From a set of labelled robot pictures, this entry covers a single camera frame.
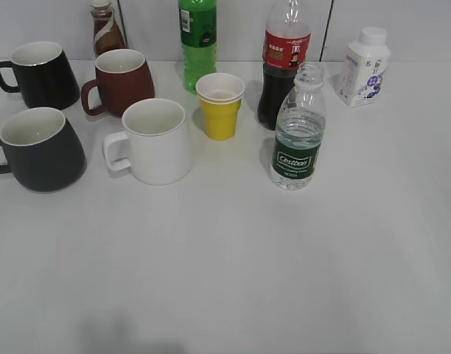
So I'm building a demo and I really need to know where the clear water bottle green label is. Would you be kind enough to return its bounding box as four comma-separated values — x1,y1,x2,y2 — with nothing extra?
270,63,326,191

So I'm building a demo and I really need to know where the dark grey mug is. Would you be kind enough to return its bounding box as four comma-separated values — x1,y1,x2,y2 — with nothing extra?
0,107,87,192

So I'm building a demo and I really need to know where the white mug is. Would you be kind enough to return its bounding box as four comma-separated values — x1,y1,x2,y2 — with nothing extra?
102,98,192,186

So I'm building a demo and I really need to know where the dark red mug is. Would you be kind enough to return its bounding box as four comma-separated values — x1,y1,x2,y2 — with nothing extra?
81,49,155,117

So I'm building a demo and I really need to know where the black mug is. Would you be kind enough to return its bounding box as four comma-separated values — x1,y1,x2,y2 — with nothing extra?
0,41,80,110

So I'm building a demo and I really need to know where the yellow paper cup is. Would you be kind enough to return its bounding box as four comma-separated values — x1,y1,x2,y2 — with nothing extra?
195,73,245,141

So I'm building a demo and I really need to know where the cola bottle red label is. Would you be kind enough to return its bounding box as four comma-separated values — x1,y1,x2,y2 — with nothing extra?
257,1,311,130

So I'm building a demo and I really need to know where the green soda bottle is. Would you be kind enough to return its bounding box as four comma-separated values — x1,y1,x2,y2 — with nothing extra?
178,0,217,93

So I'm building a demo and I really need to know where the white milk carton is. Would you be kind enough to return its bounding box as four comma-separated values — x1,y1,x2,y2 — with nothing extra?
336,27,391,107

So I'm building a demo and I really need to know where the brown coffee drink bottle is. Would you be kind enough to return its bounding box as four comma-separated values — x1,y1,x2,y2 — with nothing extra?
90,0,127,58

